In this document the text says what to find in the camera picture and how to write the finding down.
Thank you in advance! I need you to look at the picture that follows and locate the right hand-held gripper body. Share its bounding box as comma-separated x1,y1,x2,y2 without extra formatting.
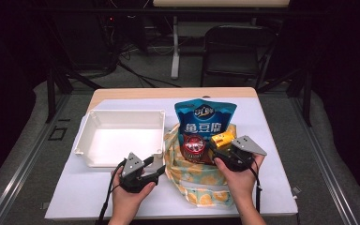
220,135,267,173

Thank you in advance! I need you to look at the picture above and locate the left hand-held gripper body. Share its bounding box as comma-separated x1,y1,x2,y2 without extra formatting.
118,152,158,194

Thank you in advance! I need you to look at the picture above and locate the yellow drink carton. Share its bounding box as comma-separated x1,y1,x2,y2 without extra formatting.
210,130,236,149

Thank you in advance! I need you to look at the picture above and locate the red can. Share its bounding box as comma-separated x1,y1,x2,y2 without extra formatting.
182,134,207,160

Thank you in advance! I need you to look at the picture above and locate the fruit print fabric bag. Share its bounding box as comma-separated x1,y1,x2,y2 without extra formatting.
163,123,238,208

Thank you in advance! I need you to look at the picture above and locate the white plastic bin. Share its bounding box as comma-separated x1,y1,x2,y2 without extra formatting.
73,109,167,168

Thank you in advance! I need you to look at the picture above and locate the blue snack pouch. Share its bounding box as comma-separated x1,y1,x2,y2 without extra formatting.
173,97,238,165

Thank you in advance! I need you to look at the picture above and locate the person's left hand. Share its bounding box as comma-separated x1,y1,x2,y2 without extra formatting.
111,168,158,207

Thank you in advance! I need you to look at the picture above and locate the person's right hand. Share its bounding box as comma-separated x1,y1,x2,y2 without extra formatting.
214,154,265,204

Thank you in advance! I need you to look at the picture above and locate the black metal stand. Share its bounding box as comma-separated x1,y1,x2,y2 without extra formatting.
45,67,104,124
257,67,313,128

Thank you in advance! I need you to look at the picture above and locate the black folding chair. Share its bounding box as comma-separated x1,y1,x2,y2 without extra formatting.
200,24,279,90

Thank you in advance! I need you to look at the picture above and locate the white desk leg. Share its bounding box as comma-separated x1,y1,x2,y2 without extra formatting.
170,15,182,80

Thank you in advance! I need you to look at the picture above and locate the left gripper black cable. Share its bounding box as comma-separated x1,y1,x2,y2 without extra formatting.
97,158,128,225

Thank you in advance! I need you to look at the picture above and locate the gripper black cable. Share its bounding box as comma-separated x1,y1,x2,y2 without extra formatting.
248,158,263,214
97,158,128,225

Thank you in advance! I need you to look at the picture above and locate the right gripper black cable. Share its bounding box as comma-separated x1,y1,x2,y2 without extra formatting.
248,158,263,214

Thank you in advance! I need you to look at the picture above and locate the black floor cable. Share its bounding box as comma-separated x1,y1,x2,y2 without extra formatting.
116,60,182,89

